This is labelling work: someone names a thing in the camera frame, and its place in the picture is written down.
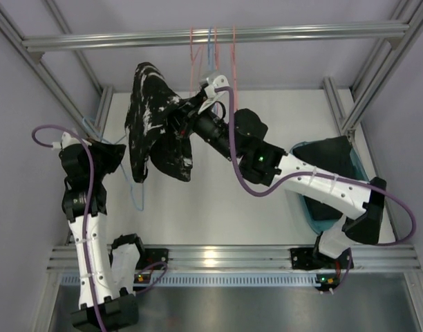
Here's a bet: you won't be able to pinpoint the black white patterned garment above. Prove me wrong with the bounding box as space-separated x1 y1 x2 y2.
124 62 193 183

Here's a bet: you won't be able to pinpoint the blue wire hanger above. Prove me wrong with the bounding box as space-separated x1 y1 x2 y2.
207 27 216 72
82 116 147 212

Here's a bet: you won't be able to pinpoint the pink wire hanger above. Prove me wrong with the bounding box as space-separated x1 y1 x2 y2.
189 27 205 97
213 26 220 71

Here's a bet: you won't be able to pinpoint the black trousers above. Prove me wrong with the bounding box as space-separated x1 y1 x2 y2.
292 136 357 222

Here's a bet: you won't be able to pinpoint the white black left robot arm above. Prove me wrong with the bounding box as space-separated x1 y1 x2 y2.
58 133 145 331

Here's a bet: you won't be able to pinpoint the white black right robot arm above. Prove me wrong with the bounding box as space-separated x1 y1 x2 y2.
169 96 386 270

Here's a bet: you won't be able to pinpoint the teal plastic bin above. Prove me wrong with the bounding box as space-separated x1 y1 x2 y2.
291 142 368 234

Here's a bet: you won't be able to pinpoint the aluminium frame post left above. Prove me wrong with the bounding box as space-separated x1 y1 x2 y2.
0 2 115 137

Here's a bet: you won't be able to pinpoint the aluminium frame post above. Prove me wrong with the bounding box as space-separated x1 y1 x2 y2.
0 2 115 137
322 1 423 141

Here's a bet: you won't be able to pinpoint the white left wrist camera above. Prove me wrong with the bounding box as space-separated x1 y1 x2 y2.
51 131 91 150

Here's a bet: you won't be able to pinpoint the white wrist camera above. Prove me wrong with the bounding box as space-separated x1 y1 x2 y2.
51 131 91 150
198 71 229 114

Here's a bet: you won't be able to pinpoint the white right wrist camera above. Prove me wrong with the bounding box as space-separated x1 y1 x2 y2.
198 71 229 114

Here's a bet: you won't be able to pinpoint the blue empty wire hanger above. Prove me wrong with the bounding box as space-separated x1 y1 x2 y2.
207 27 216 72

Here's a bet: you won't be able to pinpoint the pink empty wire hanger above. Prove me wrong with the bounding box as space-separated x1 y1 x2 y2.
213 26 220 71

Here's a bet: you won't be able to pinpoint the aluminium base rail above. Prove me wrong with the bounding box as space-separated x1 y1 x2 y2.
47 243 422 274

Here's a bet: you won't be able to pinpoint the perforated grey cable duct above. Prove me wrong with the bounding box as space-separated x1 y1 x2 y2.
61 273 340 288

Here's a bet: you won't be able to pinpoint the aluminium frame post right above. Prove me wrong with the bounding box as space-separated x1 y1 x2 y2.
322 1 423 141

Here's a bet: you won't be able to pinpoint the aluminium hanging rail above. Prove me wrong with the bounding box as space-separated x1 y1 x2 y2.
22 21 409 53

